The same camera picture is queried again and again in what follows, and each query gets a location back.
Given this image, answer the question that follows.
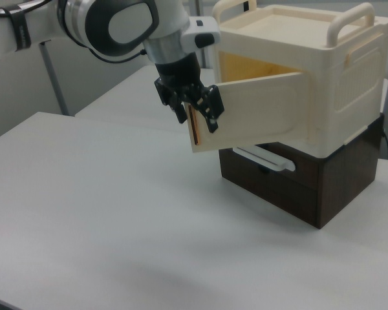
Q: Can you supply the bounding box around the black robot wrist cable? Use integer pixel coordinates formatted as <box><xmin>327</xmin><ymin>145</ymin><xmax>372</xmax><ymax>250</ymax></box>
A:
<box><xmin>91</xmin><ymin>47</ymin><xmax>149</xmax><ymax>65</ymax></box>

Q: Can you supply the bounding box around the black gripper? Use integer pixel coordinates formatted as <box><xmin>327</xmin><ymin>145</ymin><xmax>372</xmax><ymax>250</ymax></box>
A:
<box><xmin>153</xmin><ymin>52</ymin><xmax>226</xmax><ymax>134</ymax></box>

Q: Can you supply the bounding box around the grey metal table leg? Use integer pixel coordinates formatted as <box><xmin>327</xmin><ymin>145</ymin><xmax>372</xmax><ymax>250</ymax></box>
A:
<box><xmin>38</xmin><ymin>41</ymin><xmax>69</xmax><ymax>116</ymax></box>

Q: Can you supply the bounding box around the cream plastic cabinet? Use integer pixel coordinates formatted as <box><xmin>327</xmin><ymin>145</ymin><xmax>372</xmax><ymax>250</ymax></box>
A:
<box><xmin>211</xmin><ymin>0</ymin><xmax>388</xmax><ymax>159</ymax></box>

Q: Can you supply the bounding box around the dark brown drawer box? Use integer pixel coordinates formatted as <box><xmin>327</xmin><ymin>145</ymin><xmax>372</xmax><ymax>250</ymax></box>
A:
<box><xmin>219</xmin><ymin>112</ymin><xmax>386</xmax><ymax>230</ymax></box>

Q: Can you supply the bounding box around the white drawer handle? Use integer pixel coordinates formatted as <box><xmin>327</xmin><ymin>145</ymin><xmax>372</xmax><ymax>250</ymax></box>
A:
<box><xmin>232</xmin><ymin>147</ymin><xmax>296</xmax><ymax>172</ymax></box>

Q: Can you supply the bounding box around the cream cabinet door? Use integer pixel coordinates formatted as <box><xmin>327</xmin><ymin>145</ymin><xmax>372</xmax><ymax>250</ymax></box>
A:
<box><xmin>186</xmin><ymin>71</ymin><xmax>311</xmax><ymax>154</ymax></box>

